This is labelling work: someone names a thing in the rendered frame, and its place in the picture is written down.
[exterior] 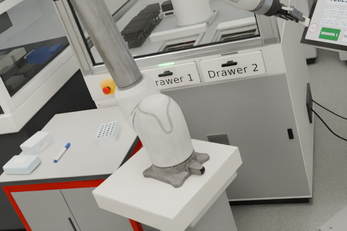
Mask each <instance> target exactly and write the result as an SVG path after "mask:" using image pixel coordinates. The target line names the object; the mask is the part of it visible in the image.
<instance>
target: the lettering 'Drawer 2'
mask: <svg viewBox="0 0 347 231"><path fill-rule="evenodd" d="M252 65H256V64H252ZM256 68H257V65H256V67H255V69H256ZM238 69H241V68H238ZM238 69H237V72H238ZM255 69H254V70H253V71H258V70H255ZM231 71H232V72H233V70H232V69H231ZM231 71H230V72H229V70H228V72H229V74H230V75H231ZM239 71H242V69H241V70H239ZM209 72H213V73H214V76H213V77H215V72H214V71H208V73H209ZM224 73H226V71H225V72H224ZM238 73H239V72H238ZM242 73H243V72H242ZM233 74H235V69H234V72H233ZM239 74H241V73H239ZM225 75H227V73H226V74H225ZM225 75H223V73H222V76H225ZM209 77H210V78H213V77H211V76H210V73H209Z"/></svg>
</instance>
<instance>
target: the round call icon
mask: <svg viewBox="0 0 347 231"><path fill-rule="evenodd" d="M318 25H319V23H313V22H311V23H310V26H309V29H308V32H309V33H313V34H316V32H317V29H318Z"/></svg>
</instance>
